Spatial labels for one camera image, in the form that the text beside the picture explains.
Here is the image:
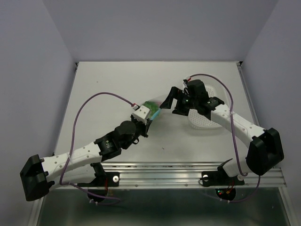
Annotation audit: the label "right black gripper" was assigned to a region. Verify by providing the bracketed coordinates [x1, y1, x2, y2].
[159, 87, 198, 116]

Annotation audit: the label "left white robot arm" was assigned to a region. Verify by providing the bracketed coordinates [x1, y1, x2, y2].
[20, 116, 152, 202]

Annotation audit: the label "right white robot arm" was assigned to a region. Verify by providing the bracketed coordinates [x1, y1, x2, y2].
[160, 80, 284, 187]

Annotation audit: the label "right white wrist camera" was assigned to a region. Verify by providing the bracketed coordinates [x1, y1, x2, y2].
[182, 76, 192, 88]

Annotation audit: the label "white perforated basket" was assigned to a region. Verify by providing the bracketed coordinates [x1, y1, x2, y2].
[185, 74, 233, 130]

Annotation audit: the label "fake green lettuce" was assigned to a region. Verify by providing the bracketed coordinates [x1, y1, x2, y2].
[143, 101, 159, 117]

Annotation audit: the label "clear zip top bag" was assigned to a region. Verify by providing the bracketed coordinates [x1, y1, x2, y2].
[142, 95, 167, 121]

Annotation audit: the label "aluminium mounting rail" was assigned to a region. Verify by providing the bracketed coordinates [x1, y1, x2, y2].
[63, 162, 286, 190]

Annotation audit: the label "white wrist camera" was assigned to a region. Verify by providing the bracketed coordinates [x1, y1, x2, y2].
[132, 105, 150, 122]
[182, 76, 192, 88]

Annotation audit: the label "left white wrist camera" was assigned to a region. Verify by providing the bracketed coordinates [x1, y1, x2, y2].
[132, 105, 150, 122]

